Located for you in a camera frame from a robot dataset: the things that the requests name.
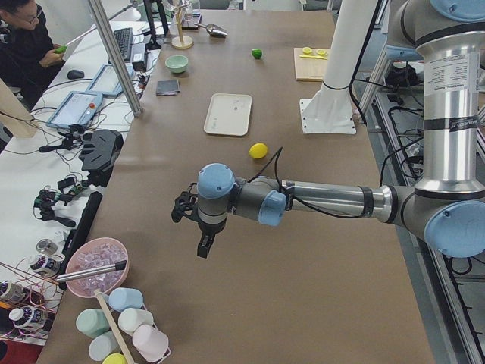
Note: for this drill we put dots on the yellow lemon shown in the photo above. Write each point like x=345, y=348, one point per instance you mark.
x=258, y=150

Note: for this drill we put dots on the grey plastic cup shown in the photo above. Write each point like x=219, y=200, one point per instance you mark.
x=103, y=346

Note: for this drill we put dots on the teach pendant near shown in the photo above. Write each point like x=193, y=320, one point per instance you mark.
x=78, y=108

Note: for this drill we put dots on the grey folded cloth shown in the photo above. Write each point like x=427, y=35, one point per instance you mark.
x=167, y=87

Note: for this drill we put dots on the person in black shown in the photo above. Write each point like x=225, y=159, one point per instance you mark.
x=28, y=57

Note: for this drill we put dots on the pink plastic cup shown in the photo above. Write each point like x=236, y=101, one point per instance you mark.
x=151, y=343

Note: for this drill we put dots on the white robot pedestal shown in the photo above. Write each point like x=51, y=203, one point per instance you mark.
x=329, y=111

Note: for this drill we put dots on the lemon half slice right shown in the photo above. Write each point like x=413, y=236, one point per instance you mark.
x=322, y=52

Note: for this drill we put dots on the aluminium frame post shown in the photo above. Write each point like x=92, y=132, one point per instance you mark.
x=109, y=42

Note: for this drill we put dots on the mint green bowl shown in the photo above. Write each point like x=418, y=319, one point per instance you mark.
x=177, y=64

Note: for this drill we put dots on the cream rabbit tray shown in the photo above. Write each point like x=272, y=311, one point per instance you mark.
x=228, y=115

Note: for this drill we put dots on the wooden cup tree stand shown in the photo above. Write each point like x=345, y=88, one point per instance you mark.
x=180, y=41

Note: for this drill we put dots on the metal scoop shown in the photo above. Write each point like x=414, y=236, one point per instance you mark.
x=213, y=30

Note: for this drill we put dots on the teach pendant far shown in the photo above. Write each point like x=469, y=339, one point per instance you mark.
x=106, y=82

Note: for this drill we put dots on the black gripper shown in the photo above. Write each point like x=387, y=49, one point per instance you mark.
x=209, y=230

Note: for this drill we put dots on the wooden cutting board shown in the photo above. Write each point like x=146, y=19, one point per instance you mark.
x=311, y=70

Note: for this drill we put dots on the metal tool black handle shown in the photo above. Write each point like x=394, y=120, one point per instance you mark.
x=118, y=266

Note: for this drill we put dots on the wooden cup rack handle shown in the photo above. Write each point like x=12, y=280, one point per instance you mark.
x=112, y=323

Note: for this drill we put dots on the black computer mouse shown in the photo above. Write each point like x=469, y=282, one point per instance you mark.
x=75, y=74

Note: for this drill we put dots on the black keyboard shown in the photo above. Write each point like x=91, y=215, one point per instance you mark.
x=124, y=40

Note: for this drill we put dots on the blue plastic cup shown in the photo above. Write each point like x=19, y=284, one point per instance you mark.
x=122, y=298

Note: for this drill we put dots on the black case on table edge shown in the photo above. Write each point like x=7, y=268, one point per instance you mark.
x=77, y=236

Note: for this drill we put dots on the pink bowl with ice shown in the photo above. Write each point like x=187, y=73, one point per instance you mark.
x=98, y=253

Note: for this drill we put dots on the teach pendant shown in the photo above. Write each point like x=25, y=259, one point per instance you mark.
x=78, y=108
x=106, y=82

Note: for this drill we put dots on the green lime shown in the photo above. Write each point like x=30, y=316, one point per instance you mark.
x=257, y=53

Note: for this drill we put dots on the yellow plastic cup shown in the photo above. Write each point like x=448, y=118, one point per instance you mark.
x=115, y=358

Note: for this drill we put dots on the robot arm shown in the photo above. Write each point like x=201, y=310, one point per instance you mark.
x=445, y=208

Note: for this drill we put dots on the green plastic cup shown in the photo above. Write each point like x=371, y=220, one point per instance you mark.
x=92, y=323

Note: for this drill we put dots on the white plastic cup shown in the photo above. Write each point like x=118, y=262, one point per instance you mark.
x=131, y=319

